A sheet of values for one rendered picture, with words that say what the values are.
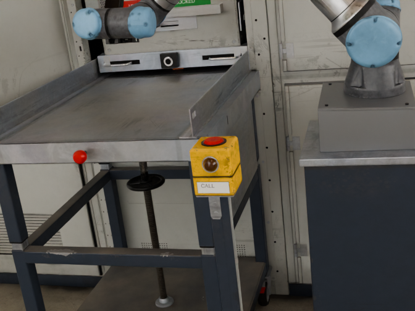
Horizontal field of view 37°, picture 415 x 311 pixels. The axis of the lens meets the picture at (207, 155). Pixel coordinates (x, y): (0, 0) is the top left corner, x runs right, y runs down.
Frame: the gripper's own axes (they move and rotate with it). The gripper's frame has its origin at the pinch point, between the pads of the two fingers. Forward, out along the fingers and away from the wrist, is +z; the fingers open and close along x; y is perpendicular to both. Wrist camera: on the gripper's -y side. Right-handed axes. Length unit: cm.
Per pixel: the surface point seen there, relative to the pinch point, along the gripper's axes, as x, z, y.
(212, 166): 39, -66, 32
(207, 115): 27.8, -29.3, 26.5
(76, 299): -47, 30, 104
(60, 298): -54, 30, 104
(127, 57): -15.5, 27.1, 11.6
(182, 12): 7.4, 21.9, -1.8
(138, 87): -5.9, 11.1, 21.0
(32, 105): -27.5, -17.7, 23.0
